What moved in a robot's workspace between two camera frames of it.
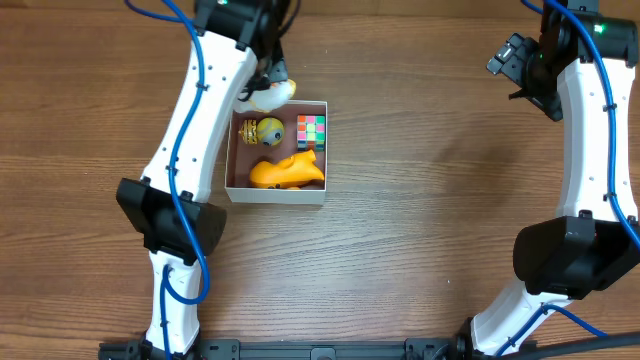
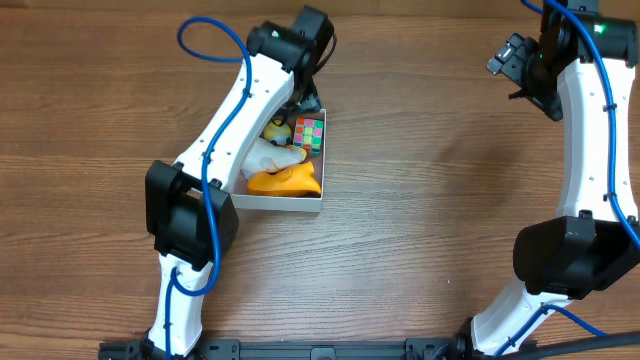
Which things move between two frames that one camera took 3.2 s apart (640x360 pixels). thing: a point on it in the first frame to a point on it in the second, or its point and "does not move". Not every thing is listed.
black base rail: (422, 348) does not move
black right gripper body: (531, 91) does not move
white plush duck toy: (269, 97) to (265, 156)
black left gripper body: (275, 70) to (308, 101)
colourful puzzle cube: (311, 132) does not move
